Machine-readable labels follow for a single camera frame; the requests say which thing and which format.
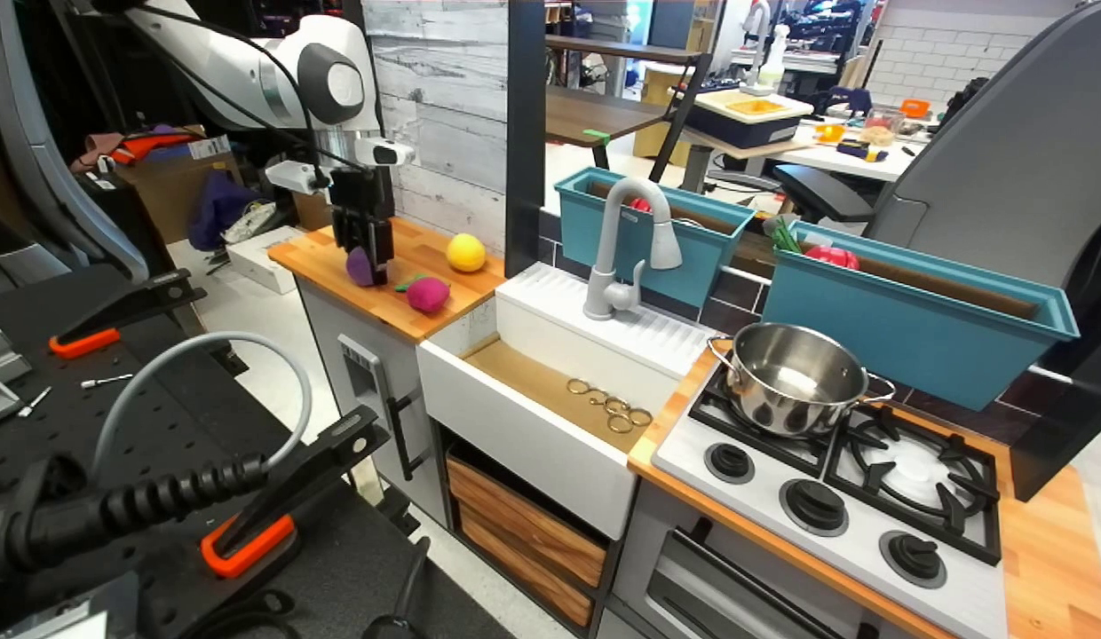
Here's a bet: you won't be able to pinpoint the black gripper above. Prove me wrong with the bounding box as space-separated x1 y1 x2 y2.
332 168 401 287

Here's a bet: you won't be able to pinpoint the pink radish plush green leaf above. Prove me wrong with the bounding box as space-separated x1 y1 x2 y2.
390 274 453 319

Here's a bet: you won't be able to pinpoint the yellow plush ball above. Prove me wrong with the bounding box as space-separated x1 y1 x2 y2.
444 229 491 277

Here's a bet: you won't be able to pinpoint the red plush toy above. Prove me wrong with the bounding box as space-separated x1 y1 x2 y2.
804 242 864 274

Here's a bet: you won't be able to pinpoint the short wooden kitchen countertop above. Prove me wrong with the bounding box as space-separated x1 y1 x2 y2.
268 215 508 349

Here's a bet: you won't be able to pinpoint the dark blue cloth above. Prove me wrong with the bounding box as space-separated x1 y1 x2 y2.
188 170 255 255

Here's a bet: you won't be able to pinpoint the grey cabinet door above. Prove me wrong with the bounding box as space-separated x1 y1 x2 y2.
298 280 452 529

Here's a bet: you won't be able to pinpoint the white toy kitchen sink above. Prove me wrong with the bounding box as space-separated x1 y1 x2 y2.
416 260 721 542

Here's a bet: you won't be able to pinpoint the brown cardboard box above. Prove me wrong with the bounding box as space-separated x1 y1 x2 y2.
120 137 243 244

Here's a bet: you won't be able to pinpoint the black clamp orange tips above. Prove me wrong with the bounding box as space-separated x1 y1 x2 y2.
200 406 393 582

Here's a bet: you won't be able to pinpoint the grey toy faucet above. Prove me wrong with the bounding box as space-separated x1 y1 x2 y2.
579 175 684 328

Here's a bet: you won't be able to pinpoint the red orange hand tool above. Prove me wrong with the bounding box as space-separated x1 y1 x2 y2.
107 125 205 170

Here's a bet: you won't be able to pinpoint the dark wooden desk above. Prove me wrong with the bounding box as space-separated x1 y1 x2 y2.
542 31 715 180

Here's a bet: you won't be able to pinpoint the small metal tool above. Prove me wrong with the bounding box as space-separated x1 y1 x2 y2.
79 369 140 393

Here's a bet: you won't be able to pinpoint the wooden slat drawer front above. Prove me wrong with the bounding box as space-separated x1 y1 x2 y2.
442 452 612 633

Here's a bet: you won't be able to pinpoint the small teal plastic bin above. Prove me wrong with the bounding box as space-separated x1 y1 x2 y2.
555 163 757 312

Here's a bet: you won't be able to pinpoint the blue tray yellow content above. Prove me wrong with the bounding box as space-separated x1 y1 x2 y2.
688 86 818 154

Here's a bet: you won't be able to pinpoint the black stove knob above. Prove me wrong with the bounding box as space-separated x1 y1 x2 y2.
702 440 761 487
877 529 952 591
779 475 851 538

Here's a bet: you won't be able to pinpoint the grey toy oven door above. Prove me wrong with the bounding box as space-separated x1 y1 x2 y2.
603 490 899 639

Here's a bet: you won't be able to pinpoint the steel cooking pot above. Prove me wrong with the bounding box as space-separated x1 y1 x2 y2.
706 319 899 444

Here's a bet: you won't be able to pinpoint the white bottle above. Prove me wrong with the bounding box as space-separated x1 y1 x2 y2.
757 21 792 94

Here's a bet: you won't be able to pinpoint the white toy stove top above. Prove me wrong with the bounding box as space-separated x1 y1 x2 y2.
650 357 1011 639

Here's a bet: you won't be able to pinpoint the large teal plastic bin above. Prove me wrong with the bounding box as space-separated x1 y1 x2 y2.
761 220 1083 414

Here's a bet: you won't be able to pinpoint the grey chair back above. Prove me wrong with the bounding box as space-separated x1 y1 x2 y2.
868 0 1101 260

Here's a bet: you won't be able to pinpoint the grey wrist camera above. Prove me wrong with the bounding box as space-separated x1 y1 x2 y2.
264 133 419 194

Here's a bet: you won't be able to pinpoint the black cabinet door handle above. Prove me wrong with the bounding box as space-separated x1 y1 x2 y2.
386 388 430 484

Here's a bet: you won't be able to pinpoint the grey hose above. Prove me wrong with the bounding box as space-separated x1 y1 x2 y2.
88 330 317 475

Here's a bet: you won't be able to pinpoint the black vertical post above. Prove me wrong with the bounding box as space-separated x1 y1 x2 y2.
503 0 552 277

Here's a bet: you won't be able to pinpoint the orange handled tool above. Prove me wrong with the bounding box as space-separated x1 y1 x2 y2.
45 323 123 362

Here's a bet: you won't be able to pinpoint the grey curved frame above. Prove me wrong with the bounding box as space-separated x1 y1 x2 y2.
0 0 152 287

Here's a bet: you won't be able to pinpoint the black ribbed cable sleeve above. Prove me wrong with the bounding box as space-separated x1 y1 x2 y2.
0 453 278 582

